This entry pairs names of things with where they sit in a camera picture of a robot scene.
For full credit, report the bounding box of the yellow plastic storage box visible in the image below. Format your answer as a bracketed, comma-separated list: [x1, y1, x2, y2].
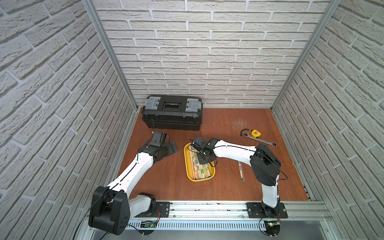
[184, 143, 216, 183]

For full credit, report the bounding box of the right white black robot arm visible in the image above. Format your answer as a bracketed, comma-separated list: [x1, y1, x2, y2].
[191, 137, 282, 218]

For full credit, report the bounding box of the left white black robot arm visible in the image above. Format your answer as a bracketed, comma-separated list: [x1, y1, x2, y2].
[89, 141, 178, 235]

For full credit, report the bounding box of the wrapped chopsticks pile in box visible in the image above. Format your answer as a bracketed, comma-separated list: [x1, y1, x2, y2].
[188, 150, 212, 182]

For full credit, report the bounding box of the black plastic toolbox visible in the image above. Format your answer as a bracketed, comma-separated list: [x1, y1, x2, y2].
[142, 95, 203, 131]

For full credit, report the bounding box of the silver metal wrench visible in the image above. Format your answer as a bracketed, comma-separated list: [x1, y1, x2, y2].
[242, 133, 277, 147]

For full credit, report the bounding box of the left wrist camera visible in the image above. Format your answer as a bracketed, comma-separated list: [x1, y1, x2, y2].
[150, 131, 167, 147]

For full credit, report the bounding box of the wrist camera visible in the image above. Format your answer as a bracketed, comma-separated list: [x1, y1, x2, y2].
[150, 131, 167, 147]
[191, 137, 208, 152]

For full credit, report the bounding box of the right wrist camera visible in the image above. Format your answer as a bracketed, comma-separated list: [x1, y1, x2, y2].
[191, 137, 208, 152]

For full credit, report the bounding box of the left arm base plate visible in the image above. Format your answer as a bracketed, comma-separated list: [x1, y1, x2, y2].
[136, 201, 171, 218]

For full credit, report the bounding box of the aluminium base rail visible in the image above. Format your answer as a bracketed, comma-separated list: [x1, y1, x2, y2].
[125, 201, 332, 236]

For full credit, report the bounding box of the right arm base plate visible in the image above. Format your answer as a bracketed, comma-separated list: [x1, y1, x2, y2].
[246, 202, 288, 219]

